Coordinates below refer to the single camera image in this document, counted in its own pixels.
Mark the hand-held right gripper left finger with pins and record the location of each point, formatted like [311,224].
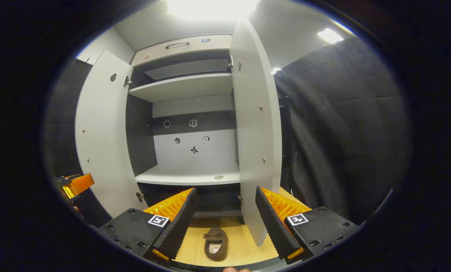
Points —
[178,226]

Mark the rectangular ceiling light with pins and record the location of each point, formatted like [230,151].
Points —
[329,35]

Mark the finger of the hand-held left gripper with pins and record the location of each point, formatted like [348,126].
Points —
[82,183]

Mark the small ceiling light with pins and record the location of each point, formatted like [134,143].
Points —
[275,70]

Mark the large ceiling light panel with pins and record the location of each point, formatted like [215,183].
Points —
[210,7]

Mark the brown fuzzy shoe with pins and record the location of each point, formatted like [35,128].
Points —
[216,233]

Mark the white shoe cabinet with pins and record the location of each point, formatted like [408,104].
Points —
[195,151]

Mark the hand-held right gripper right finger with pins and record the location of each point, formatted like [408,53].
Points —
[274,226]

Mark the white cabinet shelf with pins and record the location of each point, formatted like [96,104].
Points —
[180,87]
[187,175]

